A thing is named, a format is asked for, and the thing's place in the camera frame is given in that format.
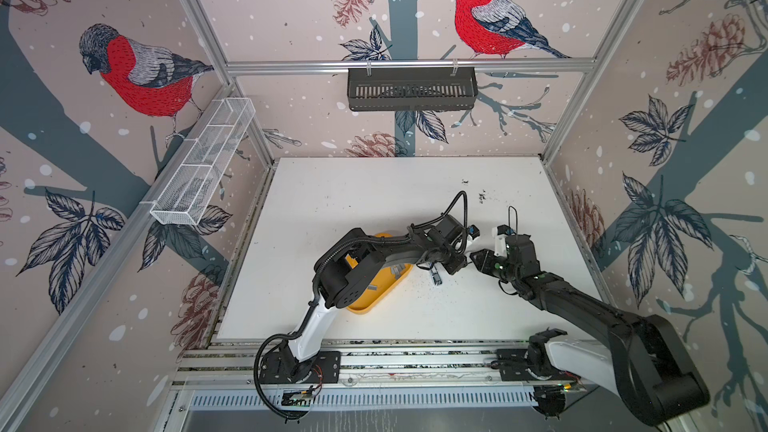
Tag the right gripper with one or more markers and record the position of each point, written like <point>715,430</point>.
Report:
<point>484,259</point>

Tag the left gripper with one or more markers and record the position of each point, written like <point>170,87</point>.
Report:
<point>459,263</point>

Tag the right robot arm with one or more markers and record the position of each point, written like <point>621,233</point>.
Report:
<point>641,359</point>

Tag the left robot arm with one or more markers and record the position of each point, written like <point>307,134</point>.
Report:
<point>343,274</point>

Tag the yellow plastic tray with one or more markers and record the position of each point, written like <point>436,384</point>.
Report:
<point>383,283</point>

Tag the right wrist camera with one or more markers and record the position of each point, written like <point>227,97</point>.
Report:
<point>501,234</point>

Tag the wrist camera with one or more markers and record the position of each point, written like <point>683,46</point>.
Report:
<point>473,233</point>
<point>501,234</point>

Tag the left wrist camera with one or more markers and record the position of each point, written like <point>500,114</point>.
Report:
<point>473,233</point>

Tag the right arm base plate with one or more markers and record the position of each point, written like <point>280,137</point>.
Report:
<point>513,365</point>

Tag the aluminium mounting rail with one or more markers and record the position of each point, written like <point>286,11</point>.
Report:
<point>366,363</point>

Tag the black wall basket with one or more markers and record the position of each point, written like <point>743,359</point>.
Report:
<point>412,89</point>

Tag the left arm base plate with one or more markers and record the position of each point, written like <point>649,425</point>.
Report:
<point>281,368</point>

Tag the white wire mesh shelf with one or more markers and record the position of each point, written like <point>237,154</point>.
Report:
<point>193,184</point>

